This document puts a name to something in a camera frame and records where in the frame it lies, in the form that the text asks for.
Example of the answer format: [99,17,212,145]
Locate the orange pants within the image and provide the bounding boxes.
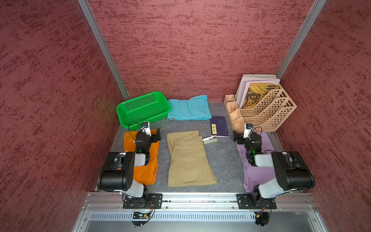
[123,129,160,186]

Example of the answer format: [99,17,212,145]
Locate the green plastic basket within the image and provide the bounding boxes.
[116,91,171,130]

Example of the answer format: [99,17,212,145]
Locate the khaki long pants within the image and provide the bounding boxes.
[166,130,217,188]

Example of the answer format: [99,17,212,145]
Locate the teal pants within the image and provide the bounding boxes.
[167,95,212,121]

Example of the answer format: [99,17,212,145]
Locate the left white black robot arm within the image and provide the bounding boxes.
[97,129,161,210]

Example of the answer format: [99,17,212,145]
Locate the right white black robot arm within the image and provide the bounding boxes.
[233,129,315,212]

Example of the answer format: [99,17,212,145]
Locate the folded purple pants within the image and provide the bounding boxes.
[237,144,276,193]

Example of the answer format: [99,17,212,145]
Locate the beige plastic file organizer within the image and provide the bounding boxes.
[224,87,297,132]

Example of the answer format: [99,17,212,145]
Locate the dark purple notebook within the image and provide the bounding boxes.
[210,116,229,137]

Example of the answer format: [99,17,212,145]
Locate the white stapler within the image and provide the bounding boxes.
[203,136,218,145]

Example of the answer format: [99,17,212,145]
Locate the yellow patterned magazine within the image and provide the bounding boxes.
[240,83,280,109]

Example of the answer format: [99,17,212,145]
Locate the pale pink folder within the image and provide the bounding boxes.
[235,74,281,108]

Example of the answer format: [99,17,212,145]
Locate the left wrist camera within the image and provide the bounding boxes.
[141,121,151,136]

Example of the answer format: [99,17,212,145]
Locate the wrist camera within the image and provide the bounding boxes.
[243,123,254,138]
[141,121,151,136]

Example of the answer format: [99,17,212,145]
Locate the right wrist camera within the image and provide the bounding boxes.
[243,123,254,138]

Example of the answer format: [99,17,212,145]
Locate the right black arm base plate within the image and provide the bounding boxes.
[236,194,277,210]

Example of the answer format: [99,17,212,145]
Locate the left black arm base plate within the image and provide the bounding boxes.
[123,193,163,210]

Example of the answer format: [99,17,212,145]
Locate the aluminium front rail frame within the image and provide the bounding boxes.
[73,191,328,232]

